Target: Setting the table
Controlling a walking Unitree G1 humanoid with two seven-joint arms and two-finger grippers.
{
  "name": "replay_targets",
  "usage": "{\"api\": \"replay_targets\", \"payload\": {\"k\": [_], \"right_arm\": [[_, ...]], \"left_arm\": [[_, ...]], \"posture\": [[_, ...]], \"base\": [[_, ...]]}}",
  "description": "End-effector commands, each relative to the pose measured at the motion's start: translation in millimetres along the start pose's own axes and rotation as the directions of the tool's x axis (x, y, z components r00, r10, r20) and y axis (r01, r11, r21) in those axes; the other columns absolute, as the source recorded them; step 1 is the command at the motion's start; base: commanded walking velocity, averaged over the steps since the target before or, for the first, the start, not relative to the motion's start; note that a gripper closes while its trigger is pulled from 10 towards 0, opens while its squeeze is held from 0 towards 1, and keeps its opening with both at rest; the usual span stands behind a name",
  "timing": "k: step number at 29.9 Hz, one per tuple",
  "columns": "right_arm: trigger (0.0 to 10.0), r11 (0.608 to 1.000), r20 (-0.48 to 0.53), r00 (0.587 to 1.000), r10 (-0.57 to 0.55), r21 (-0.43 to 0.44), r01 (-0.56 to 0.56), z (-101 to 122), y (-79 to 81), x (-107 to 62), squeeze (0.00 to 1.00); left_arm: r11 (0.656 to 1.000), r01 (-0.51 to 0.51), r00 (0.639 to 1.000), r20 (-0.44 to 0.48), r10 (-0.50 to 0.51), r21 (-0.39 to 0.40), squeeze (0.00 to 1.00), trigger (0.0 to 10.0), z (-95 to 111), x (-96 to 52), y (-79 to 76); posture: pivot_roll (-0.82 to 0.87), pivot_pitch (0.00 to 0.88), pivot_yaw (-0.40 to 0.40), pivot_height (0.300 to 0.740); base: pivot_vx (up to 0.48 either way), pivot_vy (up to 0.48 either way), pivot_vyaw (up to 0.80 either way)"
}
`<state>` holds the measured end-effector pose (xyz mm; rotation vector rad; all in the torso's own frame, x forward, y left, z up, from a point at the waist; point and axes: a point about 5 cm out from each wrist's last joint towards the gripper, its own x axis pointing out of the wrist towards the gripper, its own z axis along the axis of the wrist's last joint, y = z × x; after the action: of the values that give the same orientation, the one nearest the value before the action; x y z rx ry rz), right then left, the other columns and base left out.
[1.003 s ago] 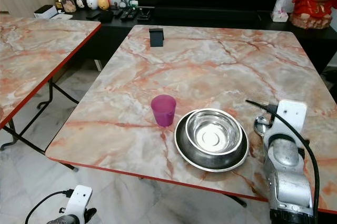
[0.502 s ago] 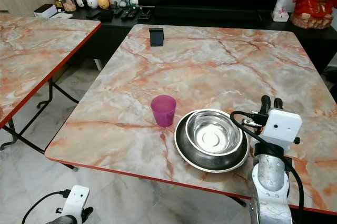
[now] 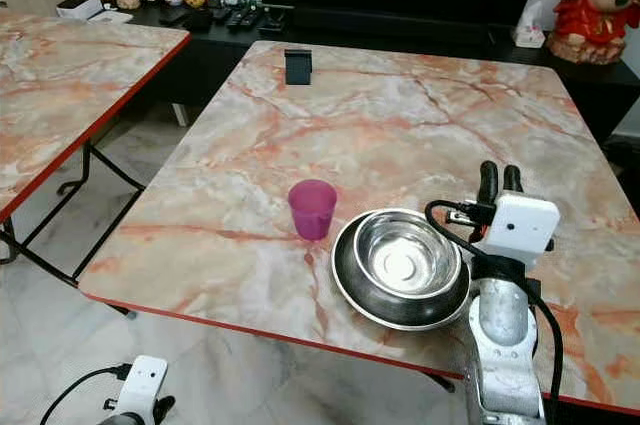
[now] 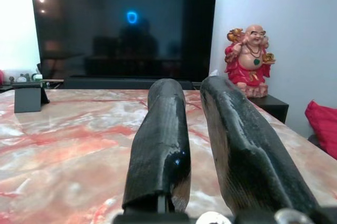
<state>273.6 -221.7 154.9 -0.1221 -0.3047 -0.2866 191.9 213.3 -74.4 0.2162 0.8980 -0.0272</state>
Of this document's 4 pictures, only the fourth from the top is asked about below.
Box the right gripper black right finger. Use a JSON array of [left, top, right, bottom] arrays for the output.
[[200, 75, 321, 216]]

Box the black folding tablet stand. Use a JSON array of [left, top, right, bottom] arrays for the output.
[[12, 81, 51, 114]]

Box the black soundbar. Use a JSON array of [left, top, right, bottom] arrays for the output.
[[64, 77, 194, 90]]

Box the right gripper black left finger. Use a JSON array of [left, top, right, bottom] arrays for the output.
[[122, 78, 192, 213]]

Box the red cushion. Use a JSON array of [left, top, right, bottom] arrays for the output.
[[304, 100, 337, 161]]

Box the red laughing Buddha statue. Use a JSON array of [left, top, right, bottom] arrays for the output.
[[224, 24, 276, 98]]

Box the black flat screen television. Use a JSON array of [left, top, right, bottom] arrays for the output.
[[28, 0, 218, 82]]

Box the black side cabinet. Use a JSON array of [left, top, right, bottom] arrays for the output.
[[249, 94, 290, 124]]

